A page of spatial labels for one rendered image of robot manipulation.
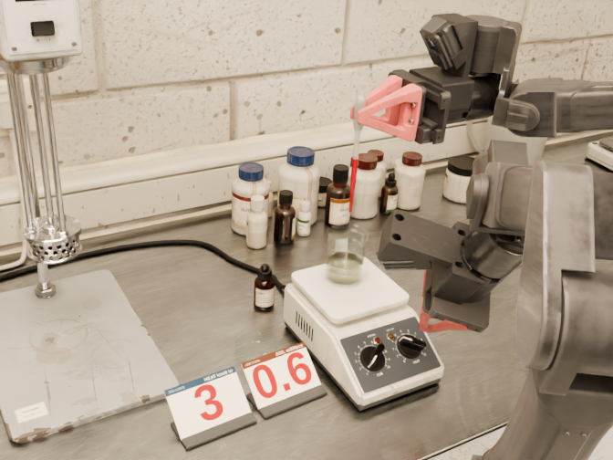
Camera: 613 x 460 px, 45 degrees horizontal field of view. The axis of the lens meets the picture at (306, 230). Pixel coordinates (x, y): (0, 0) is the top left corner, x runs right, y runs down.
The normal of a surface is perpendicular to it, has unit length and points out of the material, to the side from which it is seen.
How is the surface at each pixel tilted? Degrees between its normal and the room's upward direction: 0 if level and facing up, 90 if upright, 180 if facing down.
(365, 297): 0
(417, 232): 31
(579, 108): 85
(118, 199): 90
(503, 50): 90
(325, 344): 90
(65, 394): 0
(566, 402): 107
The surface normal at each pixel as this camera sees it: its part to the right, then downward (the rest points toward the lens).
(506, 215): -0.99, -0.02
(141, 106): 0.50, 0.44
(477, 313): 0.29, -0.51
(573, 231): -0.02, -0.33
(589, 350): -0.09, 0.45
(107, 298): 0.06, -0.87
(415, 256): -0.18, 0.80
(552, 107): -0.40, 0.43
